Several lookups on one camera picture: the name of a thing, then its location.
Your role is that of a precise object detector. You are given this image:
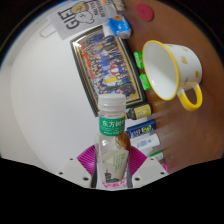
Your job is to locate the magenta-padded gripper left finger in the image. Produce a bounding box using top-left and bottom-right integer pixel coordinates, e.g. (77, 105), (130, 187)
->
(55, 144), (98, 188)

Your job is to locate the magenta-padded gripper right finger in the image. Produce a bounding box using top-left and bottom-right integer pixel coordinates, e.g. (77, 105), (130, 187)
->
(126, 145), (169, 188)

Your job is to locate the clear plastic bottle green label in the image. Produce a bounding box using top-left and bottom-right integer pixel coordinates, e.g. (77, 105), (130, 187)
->
(94, 93), (133, 189)

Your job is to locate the white bottle blue cap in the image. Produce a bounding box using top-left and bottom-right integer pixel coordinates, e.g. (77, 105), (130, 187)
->
(129, 133), (162, 151)

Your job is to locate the dark blue pump bottle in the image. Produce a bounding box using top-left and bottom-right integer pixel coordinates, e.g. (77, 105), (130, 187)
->
(125, 118), (157, 140)

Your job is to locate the dark amber pump bottle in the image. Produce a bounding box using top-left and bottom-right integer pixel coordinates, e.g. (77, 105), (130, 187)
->
(125, 103), (153, 121)

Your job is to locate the small green packet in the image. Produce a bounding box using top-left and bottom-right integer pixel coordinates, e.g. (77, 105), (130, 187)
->
(133, 51), (145, 70)
(138, 72), (152, 92)

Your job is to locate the white mug yellow rim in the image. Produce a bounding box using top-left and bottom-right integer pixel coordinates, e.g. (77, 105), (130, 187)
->
(141, 39), (204, 112)

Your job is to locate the framed group picture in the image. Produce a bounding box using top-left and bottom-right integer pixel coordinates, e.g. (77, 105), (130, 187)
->
(69, 25), (148, 117)

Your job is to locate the blue tissue pack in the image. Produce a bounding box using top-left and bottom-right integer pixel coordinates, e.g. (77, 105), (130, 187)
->
(108, 13), (133, 40)

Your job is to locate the white printed paper gift bag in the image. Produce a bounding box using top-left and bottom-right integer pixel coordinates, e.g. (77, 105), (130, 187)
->
(39, 0), (118, 41)

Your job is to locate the flat round red coaster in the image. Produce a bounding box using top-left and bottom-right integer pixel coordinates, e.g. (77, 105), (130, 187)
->
(135, 2), (155, 23)

